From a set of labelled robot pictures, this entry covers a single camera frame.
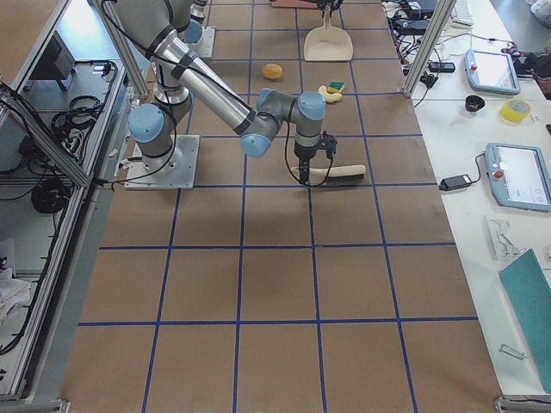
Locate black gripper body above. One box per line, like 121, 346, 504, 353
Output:
294, 132, 337, 166
313, 0, 343, 11

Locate white hand brush black bristles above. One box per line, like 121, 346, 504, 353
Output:
290, 164, 367, 187

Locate beige plastic dustpan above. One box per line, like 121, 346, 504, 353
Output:
303, 5, 353, 62

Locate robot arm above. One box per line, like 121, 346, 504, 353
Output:
108, 1, 337, 186
177, 0, 343, 43

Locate green yellow sponge piece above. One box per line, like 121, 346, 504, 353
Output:
327, 82, 345, 94

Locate orange yellow bread lump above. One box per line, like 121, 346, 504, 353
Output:
262, 64, 284, 81

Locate black power adapter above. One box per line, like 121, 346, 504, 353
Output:
438, 174, 474, 192

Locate small black bowl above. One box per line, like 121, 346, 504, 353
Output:
464, 95, 486, 113

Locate blue teach pendant far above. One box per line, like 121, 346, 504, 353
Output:
464, 49, 520, 96

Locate blue teach pendant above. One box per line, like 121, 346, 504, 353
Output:
464, 49, 520, 96
485, 143, 550, 213

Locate yellow tape roll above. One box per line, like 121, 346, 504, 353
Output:
499, 98, 531, 124

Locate blue teach pendant near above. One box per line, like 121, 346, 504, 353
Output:
485, 143, 550, 213

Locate teal folder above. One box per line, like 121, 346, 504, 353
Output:
498, 250, 550, 393

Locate aluminium frame post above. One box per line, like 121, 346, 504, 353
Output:
403, 0, 455, 98

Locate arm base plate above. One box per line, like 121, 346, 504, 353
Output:
124, 134, 201, 190
185, 26, 215, 59

